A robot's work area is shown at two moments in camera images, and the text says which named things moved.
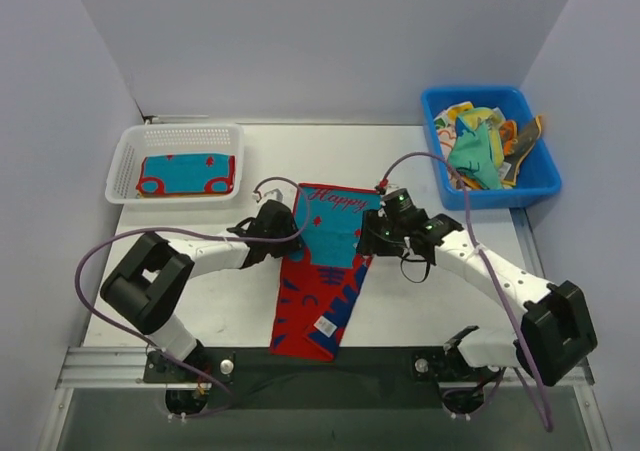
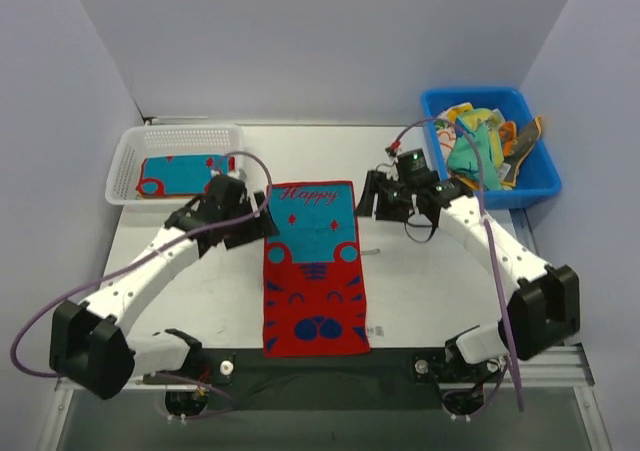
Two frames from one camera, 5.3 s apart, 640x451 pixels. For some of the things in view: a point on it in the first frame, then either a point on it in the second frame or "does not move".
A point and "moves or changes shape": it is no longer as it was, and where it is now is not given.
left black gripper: (288, 241) → (248, 224)
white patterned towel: (446, 131) does not move
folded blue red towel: (173, 175) does not move
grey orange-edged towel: (528, 132) does not move
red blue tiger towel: (319, 285) moves or changes shape
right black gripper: (370, 238) → (382, 199)
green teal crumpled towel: (472, 153) does not move
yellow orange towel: (503, 133) does not move
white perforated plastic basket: (135, 142) does not move
